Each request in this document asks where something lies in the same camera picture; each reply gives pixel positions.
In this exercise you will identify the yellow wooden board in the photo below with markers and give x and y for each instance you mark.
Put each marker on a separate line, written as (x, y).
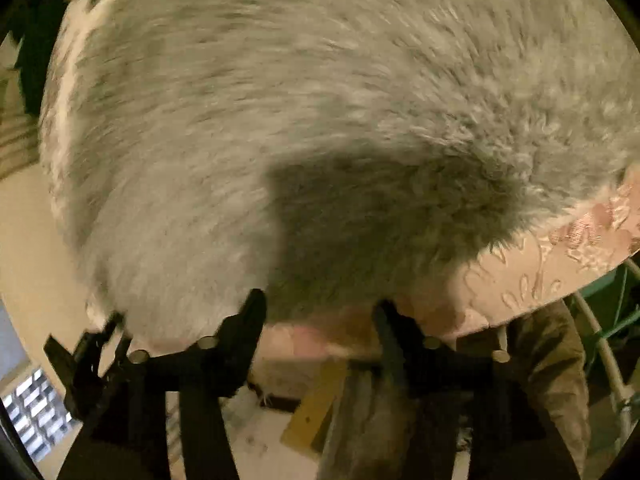
(315, 410)

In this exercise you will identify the striped green curtain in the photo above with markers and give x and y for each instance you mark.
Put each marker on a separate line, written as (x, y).
(15, 125)

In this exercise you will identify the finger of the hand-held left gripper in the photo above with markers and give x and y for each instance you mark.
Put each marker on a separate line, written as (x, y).
(80, 375)

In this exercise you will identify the person's brown trousers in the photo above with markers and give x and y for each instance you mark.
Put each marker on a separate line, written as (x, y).
(547, 385)

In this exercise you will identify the window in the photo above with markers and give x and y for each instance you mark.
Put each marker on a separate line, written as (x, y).
(31, 405)

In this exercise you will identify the dark green blanket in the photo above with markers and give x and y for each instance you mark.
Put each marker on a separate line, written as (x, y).
(39, 55)

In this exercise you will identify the white metal rack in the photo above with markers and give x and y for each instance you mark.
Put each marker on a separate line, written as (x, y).
(607, 360)

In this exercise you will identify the grey fluffy blanket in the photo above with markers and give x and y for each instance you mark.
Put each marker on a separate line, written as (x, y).
(310, 125)

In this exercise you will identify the pink embossed bed cover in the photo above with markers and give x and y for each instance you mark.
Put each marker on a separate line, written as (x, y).
(545, 265)

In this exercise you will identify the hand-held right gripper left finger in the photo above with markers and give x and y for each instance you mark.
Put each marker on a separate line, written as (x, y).
(251, 321)

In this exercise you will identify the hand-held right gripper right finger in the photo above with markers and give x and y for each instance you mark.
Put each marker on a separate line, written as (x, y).
(388, 331)

